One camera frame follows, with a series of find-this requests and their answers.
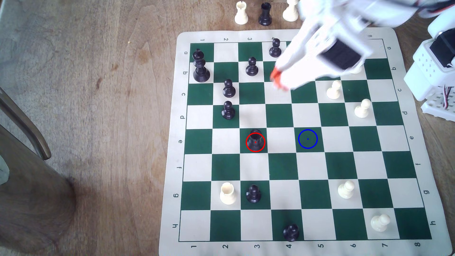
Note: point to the dark wooden chair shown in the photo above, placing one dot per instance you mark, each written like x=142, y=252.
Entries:
x=32, y=199

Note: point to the green white chessboard mat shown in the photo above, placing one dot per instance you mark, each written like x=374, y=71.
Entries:
x=312, y=167

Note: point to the black chess pawn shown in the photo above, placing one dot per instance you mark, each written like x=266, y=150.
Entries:
x=275, y=51
x=252, y=69
x=253, y=195
x=228, y=112
x=229, y=90
x=291, y=234

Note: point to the black chess rook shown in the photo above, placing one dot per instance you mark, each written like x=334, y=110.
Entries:
x=265, y=16
x=256, y=143

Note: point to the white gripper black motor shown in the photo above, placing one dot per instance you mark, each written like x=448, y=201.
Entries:
x=305, y=67

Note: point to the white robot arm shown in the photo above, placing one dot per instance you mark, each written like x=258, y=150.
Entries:
x=426, y=71

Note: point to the white chess rook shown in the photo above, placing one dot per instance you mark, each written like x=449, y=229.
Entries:
x=228, y=195
x=241, y=15

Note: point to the tall white chess piece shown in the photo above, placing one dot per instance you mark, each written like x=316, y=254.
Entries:
x=290, y=13

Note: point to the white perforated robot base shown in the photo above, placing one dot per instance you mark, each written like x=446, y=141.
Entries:
x=437, y=108

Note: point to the black chess king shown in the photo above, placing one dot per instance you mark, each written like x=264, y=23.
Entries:
x=201, y=73

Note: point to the white chess pawn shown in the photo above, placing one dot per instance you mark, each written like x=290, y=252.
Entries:
x=333, y=92
x=379, y=224
x=362, y=111
x=345, y=191

